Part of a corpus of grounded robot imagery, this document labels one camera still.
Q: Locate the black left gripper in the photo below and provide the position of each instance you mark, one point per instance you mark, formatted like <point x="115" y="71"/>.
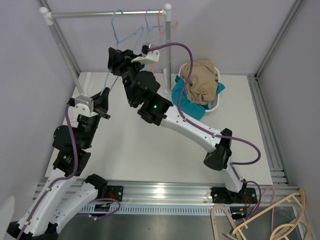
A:
<point x="101" y="102"/>

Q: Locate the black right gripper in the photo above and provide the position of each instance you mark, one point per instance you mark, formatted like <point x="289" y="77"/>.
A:
<point x="118" y="61"/>

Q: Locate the light blue hanger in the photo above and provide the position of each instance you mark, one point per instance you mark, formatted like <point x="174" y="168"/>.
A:
<point x="118" y="41"/>
<point x="141" y="41"/>

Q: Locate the pink wire hanger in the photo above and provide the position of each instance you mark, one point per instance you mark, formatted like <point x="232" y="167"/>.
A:
<point x="165" y="25"/>

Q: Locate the beige tank top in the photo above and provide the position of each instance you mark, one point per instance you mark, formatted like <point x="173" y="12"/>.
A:
<point x="198" y="92"/>

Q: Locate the teal t shirt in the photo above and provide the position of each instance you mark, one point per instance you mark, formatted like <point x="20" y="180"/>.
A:
<point x="192" y="109"/>

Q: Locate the dark blue t shirt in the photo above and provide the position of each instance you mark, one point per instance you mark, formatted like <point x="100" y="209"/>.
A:
<point x="206" y="107"/>

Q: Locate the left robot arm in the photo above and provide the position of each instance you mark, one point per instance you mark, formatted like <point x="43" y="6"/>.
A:
<point x="46" y="218"/>

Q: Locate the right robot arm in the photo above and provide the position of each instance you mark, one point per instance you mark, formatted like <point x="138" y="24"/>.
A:
<point x="161" y="112"/>

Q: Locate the metal clothes rack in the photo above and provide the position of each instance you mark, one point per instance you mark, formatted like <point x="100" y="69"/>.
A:
<point x="66" y="52"/>

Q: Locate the white perforated plastic basket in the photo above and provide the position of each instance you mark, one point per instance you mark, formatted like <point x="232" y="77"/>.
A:
<point x="204" y="68"/>

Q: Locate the beige wooden hangers pile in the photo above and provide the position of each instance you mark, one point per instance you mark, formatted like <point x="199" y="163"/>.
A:
<point x="280" y="232"/>

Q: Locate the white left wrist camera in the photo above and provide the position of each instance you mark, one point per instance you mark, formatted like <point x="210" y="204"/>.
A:
<point x="83" y="105"/>

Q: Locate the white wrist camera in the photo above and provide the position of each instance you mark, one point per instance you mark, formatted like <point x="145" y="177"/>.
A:
<point x="83" y="105"/>
<point x="147" y="57"/>

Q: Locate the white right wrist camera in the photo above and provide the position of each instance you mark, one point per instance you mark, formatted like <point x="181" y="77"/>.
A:
<point x="147" y="57"/>

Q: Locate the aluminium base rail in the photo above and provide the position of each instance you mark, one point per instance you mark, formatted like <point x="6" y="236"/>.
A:
<point x="162" y="198"/>

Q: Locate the aluminium corner frame post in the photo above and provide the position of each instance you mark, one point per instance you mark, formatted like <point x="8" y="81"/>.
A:
<point x="285" y="26"/>

